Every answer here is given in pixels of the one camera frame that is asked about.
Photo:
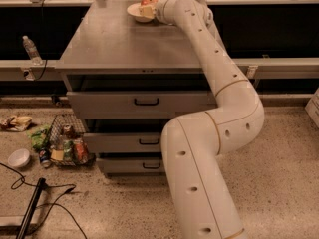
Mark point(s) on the green snack bag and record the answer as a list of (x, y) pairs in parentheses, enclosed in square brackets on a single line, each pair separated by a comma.
[(39, 137)]

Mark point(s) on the wire mesh basket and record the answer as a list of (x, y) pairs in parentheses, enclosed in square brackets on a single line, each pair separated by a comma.
[(66, 127)]

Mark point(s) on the grey drawer cabinet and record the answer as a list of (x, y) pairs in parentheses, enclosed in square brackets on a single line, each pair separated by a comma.
[(112, 52)]

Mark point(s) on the crumpled brown snack bag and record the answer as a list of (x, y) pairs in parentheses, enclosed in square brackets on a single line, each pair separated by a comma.
[(16, 123)]

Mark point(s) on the black pole on floor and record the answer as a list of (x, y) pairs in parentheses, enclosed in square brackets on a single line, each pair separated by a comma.
[(31, 209)]

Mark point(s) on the red apple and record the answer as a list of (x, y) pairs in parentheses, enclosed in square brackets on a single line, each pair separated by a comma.
[(147, 2)]

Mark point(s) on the white paper bowl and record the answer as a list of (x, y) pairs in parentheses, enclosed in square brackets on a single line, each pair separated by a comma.
[(133, 10)]

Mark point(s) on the top grey drawer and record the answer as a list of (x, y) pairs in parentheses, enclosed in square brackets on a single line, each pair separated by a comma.
[(138, 105)]

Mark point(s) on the blue soda can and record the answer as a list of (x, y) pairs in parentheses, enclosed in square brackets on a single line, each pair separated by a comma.
[(45, 157)]

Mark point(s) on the grey drawer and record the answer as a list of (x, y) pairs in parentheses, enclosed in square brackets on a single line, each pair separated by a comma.
[(138, 105), (130, 165), (122, 142)]

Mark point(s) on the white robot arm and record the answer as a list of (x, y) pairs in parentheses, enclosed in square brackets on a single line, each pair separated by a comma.
[(191, 143)]

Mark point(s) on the red can in basket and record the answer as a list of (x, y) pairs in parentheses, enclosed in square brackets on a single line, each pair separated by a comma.
[(81, 151)]

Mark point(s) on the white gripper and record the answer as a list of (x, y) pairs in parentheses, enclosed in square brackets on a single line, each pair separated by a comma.
[(159, 9)]

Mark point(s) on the clear plastic water bottle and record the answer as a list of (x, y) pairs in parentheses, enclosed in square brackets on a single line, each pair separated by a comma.
[(32, 51)]

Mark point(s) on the middle grey drawer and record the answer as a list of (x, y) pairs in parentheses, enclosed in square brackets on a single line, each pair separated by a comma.
[(122, 142)]

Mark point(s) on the bottom grey drawer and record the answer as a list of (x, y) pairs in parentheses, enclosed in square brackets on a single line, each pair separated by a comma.
[(130, 165)]

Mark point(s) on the green can in basket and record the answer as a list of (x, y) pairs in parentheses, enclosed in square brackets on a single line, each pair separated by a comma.
[(68, 149)]

